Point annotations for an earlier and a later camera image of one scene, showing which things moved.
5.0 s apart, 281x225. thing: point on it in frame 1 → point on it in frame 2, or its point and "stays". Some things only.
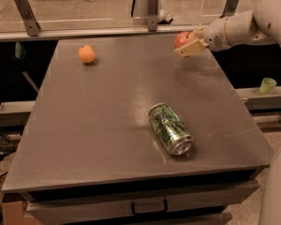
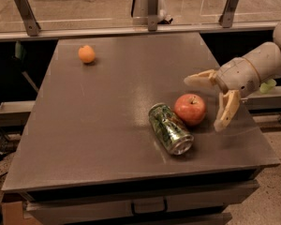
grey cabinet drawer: [92, 206] stays
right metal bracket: [231, 2] stays
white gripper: [214, 35] → [238, 76]
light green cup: [267, 85] stays
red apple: [184, 37] → [190, 108]
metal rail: [96, 34] stays
